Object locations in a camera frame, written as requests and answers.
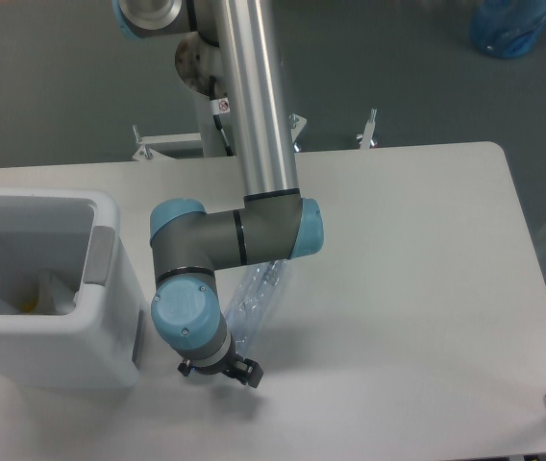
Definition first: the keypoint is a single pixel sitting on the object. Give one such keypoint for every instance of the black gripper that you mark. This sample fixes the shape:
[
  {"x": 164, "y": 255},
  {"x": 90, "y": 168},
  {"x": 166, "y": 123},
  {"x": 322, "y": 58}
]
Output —
[{"x": 246, "y": 371}]

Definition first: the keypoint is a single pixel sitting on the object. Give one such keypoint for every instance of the crushed clear plastic bottle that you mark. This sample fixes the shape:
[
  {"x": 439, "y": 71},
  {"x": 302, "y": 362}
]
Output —
[{"x": 253, "y": 297}]

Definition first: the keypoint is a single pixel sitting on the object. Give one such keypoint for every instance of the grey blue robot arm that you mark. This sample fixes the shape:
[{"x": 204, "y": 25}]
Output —
[{"x": 266, "y": 217}]

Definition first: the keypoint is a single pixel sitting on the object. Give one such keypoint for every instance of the trash inside can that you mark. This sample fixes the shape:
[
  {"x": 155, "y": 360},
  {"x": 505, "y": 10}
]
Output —
[{"x": 53, "y": 297}]

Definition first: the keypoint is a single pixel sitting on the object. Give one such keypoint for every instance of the white trash can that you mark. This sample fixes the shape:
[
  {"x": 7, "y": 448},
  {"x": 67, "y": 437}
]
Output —
[{"x": 74, "y": 233}]

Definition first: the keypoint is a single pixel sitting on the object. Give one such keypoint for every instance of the blue plastic bag top right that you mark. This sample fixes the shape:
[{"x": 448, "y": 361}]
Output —
[{"x": 507, "y": 29}]

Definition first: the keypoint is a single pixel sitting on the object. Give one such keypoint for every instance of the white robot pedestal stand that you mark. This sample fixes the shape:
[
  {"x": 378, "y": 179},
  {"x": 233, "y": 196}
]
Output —
[{"x": 205, "y": 129}]

